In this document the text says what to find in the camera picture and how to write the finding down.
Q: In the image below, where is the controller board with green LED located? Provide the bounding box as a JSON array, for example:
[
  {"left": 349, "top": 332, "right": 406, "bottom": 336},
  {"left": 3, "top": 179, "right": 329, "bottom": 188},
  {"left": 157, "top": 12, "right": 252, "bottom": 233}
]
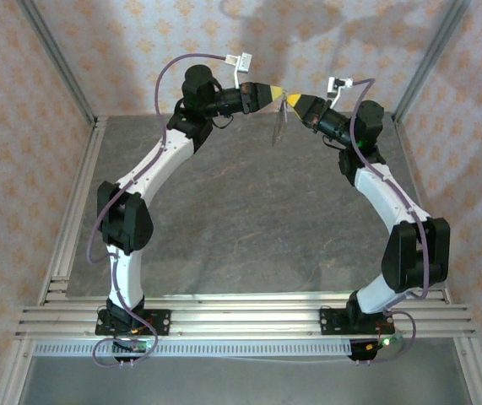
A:
[
  {"left": 362, "top": 336, "right": 398, "bottom": 352},
  {"left": 112, "top": 338, "right": 149, "bottom": 354}
]

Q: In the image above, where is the grey metal panel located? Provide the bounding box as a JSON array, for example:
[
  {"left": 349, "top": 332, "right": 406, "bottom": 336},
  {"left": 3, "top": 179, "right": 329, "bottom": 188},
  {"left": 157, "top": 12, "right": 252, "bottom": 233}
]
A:
[{"left": 16, "top": 356, "right": 474, "bottom": 405}]

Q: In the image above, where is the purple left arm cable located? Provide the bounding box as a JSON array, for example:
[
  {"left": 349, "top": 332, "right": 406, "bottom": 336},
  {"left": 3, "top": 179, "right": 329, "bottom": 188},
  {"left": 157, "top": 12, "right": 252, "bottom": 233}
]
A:
[{"left": 86, "top": 53, "right": 229, "bottom": 369}]

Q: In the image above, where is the aluminium frame post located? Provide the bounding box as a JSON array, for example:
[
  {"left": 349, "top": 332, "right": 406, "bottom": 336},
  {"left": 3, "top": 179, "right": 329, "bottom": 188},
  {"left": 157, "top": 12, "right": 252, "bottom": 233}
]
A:
[
  {"left": 0, "top": 337, "right": 35, "bottom": 405},
  {"left": 16, "top": 0, "right": 98, "bottom": 123},
  {"left": 455, "top": 337, "right": 482, "bottom": 405},
  {"left": 392, "top": 0, "right": 474, "bottom": 123}
]

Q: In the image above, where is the aluminium side rail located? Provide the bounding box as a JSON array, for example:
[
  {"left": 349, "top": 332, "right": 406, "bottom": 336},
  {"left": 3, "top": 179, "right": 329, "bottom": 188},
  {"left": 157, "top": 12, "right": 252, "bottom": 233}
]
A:
[{"left": 37, "top": 117, "right": 109, "bottom": 305}]

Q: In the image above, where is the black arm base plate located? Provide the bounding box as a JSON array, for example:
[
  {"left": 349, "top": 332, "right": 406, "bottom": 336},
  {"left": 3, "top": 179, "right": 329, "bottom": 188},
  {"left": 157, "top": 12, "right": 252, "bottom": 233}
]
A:
[
  {"left": 319, "top": 307, "right": 396, "bottom": 338},
  {"left": 95, "top": 309, "right": 172, "bottom": 338}
]

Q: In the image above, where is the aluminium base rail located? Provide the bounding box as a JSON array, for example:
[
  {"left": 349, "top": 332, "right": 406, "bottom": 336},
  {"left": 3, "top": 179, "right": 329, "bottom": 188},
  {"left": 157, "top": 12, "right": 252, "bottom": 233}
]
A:
[{"left": 14, "top": 294, "right": 476, "bottom": 341}]

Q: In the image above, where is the white slotted cable duct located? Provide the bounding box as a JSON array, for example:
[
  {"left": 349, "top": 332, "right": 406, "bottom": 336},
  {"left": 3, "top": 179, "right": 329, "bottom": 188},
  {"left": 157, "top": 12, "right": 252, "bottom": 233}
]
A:
[{"left": 33, "top": 340, "right": 354, "bottom": 359}]

